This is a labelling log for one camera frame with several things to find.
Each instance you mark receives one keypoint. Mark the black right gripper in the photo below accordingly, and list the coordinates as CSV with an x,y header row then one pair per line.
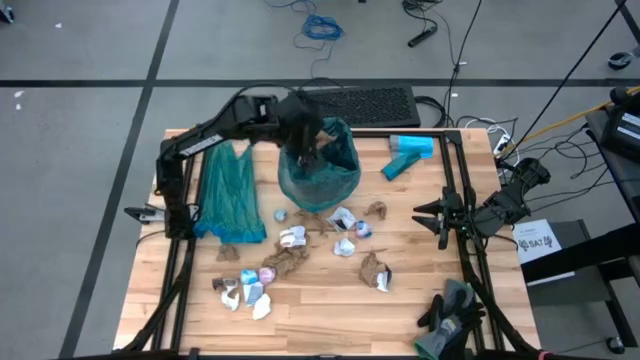
x,y
457,215

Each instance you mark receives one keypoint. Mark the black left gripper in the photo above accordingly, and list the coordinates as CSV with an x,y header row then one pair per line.
x,y
300,120

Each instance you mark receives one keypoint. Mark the large brown paper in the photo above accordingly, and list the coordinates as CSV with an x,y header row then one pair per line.
x,y
287,261
327,140

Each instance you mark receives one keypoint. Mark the bin with teal liner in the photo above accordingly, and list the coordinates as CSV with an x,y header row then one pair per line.
x,y
325,190

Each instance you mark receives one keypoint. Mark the small brown paper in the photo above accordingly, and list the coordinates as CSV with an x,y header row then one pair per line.
x,y
228,253
377,210

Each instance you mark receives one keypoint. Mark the small blue white paper ball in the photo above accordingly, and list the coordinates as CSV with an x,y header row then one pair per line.
x,y
280,215

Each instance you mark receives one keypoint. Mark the white black paper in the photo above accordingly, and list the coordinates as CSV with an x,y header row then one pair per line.
x,y
341,218

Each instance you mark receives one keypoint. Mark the blue pink paper ball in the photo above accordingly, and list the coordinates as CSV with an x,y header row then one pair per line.
x,y
363,229

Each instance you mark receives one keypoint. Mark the brown white paper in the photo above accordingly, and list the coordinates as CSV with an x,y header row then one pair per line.
x,y
371,270

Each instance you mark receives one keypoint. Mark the teal plastic trash bag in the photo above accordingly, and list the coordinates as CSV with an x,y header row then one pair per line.
x,y
230,200

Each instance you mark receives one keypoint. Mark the light blue paper ball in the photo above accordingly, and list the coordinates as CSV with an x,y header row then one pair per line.
x,y
248,276

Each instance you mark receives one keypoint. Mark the light blue white paper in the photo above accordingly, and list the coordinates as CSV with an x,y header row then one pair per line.
x,y
253,293

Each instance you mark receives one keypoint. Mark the dark brown white wrapper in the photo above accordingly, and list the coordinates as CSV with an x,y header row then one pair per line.
x,y
224,284

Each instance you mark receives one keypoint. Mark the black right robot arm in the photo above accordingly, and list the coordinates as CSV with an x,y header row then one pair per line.
x,y
505,205

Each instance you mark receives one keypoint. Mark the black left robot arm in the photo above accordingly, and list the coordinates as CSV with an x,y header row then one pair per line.
x,y
172,190

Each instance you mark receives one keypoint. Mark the teal bag roll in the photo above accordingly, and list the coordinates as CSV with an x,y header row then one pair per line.
x,y
400,166

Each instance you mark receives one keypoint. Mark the light blue bag roll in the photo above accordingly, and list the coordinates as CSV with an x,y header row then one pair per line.
x,y
417,145

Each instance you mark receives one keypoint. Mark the black perforated computer case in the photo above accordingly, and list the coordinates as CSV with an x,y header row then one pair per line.
x,y
375,107

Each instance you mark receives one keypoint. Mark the grey black work glove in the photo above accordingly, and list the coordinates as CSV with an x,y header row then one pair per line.
x,y
440,340
457,295

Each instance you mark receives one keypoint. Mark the white power strip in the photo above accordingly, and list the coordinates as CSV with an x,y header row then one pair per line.
x,y
502,144

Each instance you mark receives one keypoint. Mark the white printed paper sign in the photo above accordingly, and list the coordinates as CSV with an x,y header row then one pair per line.
x,y
536,241

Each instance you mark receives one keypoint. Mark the black side table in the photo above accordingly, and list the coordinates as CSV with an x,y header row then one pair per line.
x,y
575,255

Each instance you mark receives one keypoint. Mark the black power strip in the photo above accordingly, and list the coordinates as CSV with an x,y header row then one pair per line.
x,y
422,36

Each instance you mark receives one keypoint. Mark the black screen device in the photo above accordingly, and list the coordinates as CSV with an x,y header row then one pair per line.
x,y
622,132

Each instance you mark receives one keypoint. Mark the black caster wheel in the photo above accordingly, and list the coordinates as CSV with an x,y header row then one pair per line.
x,y
616,345
5,14
620,61

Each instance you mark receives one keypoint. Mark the grey metal base bracket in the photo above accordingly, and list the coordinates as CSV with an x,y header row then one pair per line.
x,y
145,215

